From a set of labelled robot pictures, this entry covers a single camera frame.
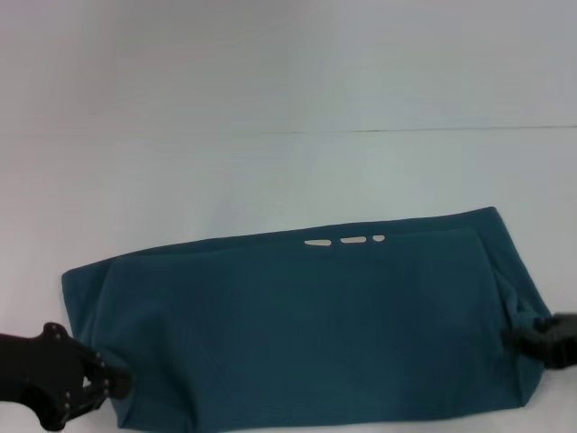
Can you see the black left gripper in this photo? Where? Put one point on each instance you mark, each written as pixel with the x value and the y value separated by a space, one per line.
pixel 40 374

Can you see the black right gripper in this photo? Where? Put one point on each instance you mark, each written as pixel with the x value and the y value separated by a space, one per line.
pixel 563 343

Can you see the blue shirt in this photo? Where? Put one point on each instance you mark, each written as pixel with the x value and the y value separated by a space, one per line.
pixel 293 325

